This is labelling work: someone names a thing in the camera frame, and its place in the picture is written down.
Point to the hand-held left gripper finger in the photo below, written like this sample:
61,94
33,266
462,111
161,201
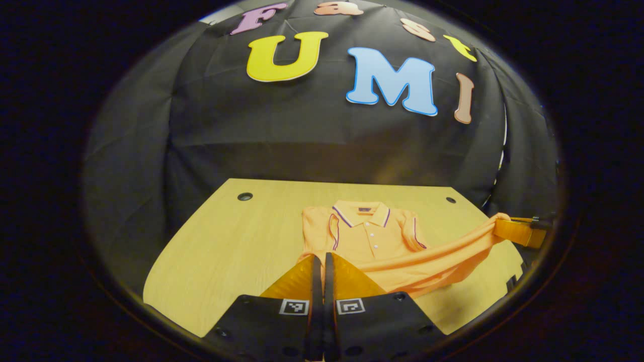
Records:
329,327
317,327

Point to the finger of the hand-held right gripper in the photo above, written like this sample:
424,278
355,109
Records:
523,232

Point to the black backdrop cloth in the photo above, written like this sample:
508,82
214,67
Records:
302,141

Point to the orange T-shirt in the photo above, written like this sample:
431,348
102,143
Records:
372,236

